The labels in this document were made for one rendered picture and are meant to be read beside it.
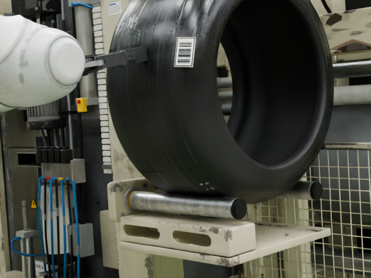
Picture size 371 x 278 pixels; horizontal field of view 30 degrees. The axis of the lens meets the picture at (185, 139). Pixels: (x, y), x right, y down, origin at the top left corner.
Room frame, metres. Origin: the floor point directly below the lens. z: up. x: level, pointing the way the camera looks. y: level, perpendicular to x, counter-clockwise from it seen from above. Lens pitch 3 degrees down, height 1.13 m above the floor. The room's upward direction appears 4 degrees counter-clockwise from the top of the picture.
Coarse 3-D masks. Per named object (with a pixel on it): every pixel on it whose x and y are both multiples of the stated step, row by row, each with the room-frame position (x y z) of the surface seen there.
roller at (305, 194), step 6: (294, 186) 1.65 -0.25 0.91; (300, 186) 1.64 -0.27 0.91; (306, 186) 1.63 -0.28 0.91; (312, 186) 1.62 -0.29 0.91; (318, 186) 1.63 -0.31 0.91; (288, 192) 1.66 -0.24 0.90; (294, 192) 1.65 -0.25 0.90; (300, 192) 1.64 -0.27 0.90; (306, 192) 1.63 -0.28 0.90; (312, 192) 1.62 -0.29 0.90; (318, 192) 1.63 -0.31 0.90; (288, 198) 1.68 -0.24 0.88; (294, 198) 1.66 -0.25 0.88; (300, 198) 1.65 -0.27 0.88; (306, 198) 1.64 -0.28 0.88; (312, 198) 1.62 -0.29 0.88; (318, 198) 1.63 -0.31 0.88
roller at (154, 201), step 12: (132, 192) 1.67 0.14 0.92; (144, 192) 1.64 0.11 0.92; (156, 192) 1.62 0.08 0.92; (132, 204) 1.65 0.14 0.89; (144, 204) 1.62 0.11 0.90; (156, 204) 1.59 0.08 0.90; (168, 204) 1.56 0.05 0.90; (180, 204) 1.53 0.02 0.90; (192, 204) 1.50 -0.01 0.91; (204, 204) 1.48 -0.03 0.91; (216, 204) 1.45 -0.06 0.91; (228, 204) 1.43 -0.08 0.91; (240, 204) 1.43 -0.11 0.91; (216, 216) 1.46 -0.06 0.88; (228, 216) 1.44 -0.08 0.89; (240, 216) 1.43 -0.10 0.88
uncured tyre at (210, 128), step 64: (192, 0) 1.41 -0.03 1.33; (256, 0) 1.76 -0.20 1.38; (256, 64) 1.88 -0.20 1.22; (320, 64) 1.67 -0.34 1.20; (128, 128) 1.48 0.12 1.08; (192, 128) 1.38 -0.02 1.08; (256, 128) 1.86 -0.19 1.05; (320, 128) 1.65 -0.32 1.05; (192, 192) 1.52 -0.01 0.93; (256, 192) 1.50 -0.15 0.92
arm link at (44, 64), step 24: (0, 24) 1.00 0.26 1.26; (24, 24) 1.02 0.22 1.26; (0, 48) 0.99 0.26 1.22; (24, 48) 1.00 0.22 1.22; (48, 48) 0.98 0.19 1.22; (72, 48) 1.01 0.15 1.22; (0, 72) 1.00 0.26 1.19; (24, 72) 0.99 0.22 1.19; (48, 72) 0.98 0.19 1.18; (72, 72) 1.01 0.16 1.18; (0, 96) 1.07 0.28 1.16; (24, 96) 1.03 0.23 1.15; (48, 96) 1.02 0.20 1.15
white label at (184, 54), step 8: (184, 40) 1.37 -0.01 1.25; (192, 40) 1.36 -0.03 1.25; (176, 48) 1.37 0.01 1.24; (184, 48) 1.37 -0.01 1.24; (192, 48) 1.36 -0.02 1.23; (176, 56) 1.37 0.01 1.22; (184, 56) 1.36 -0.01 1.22; (192, 56) 1.36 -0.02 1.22; (176, 64) 1.37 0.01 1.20; (184, 64) 1.36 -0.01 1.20; (192, 64) 1.35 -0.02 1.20
